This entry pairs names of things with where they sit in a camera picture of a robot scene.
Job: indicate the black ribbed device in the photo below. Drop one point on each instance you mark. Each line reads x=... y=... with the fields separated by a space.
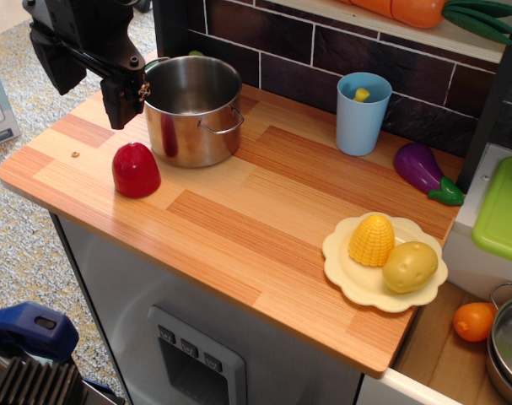
x=27 y=379

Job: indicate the stainless steel pot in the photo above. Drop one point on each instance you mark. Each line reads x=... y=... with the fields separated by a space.
x=193 y=110

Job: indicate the yellow toy corn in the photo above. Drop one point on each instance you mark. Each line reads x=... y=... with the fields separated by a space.
x=372 y=241

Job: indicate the steel bowl at right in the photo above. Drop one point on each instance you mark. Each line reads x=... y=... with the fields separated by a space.
x=499 y=345

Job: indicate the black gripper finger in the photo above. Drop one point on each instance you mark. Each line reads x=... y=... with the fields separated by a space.
x=123 y=101

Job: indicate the grey toy fridge cabinet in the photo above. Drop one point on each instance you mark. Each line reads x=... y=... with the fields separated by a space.
x=170 y=342

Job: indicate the light blue plastic cup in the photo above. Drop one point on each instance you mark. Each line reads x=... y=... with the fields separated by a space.
x=359 y=124

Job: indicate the green plastic tray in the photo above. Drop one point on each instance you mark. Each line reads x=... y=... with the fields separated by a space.
x=492 y=231

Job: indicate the orange toy fruit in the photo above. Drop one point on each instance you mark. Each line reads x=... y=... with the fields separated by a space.
x=472 y=322

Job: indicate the orange toy carrot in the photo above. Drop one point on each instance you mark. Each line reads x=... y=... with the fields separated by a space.
x=481 y=18

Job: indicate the yellow toy potato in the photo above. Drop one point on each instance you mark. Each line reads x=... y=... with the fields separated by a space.
x=409 y=267

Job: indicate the yellow toy piece in cup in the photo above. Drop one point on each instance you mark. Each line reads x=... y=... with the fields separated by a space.
x=361 y=95

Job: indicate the purple toy eggplant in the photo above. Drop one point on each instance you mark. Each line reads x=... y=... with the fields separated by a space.
x=417 y=165

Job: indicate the cream scalloped plate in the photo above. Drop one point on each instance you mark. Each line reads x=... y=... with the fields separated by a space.
x=365 y=285

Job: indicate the blue clamp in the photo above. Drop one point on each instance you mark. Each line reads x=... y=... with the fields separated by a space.
x=35 y=329

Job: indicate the red toy pepper half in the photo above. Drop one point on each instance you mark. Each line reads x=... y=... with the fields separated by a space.
x=135 y=172

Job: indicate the wooden shelf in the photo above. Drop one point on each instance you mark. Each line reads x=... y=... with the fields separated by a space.
x=445 y=36

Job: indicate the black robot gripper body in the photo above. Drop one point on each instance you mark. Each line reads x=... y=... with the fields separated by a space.
x=71 y=38

